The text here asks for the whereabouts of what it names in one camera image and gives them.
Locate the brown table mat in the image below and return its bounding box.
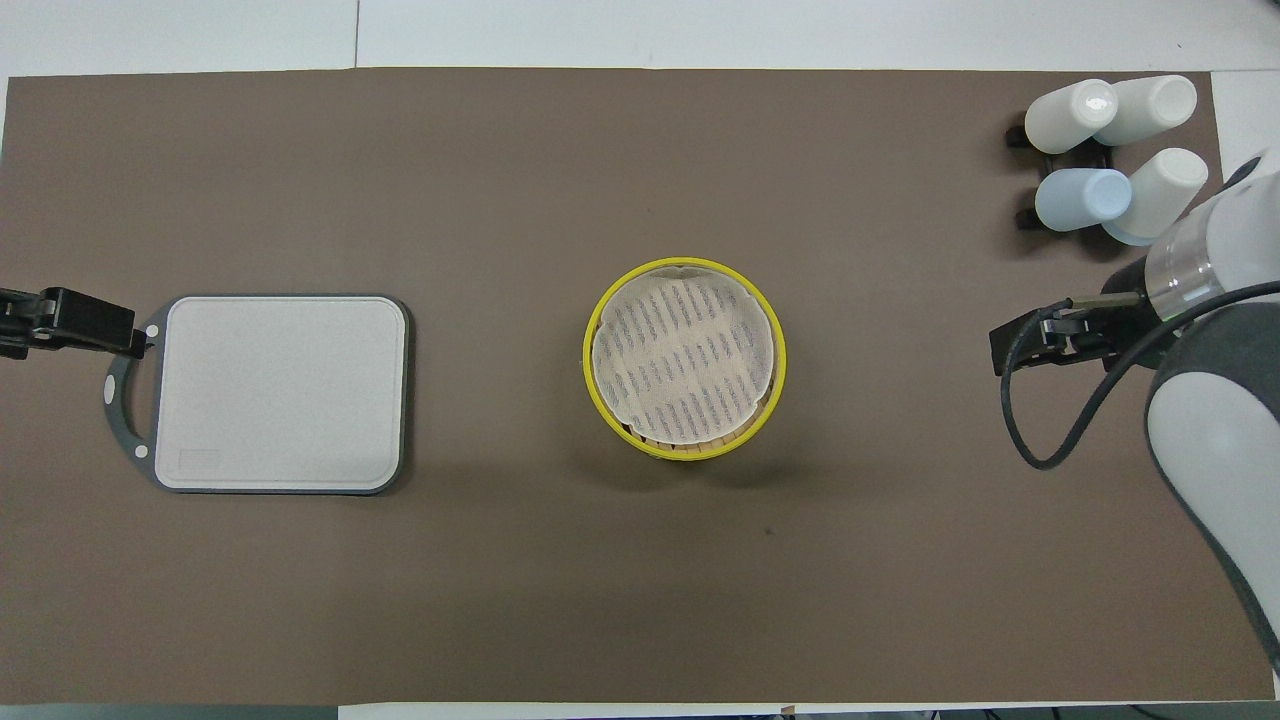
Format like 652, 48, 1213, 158
0, 66, 1224, 707

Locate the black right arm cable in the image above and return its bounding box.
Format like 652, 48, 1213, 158
999, 281, 1280, 472

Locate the white perforated steamer liner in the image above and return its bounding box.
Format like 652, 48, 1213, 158
590, 264, 779, 447

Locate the white plastic cup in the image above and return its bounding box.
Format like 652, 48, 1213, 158
1024, 79, 1120, 156
1094, 74, 1199, 148
1102, 147, 1210, 247

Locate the black cup rack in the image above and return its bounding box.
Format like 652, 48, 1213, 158
1004, 117, 1114, 233

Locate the grey cutting board with handle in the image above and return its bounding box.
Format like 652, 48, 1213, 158
102, 293, 412, 496

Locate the yellow bamboo steamer tier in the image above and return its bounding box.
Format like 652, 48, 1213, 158
615, 430, 767, 464
583, 256, 789, 463

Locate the light blue plastic cup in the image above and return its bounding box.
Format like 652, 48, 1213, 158
1034, 167, 1133, 234

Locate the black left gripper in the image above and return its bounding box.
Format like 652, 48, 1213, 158
0, 286, 150, 362

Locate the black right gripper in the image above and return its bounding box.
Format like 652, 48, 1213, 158
988, 254, 1167, 378

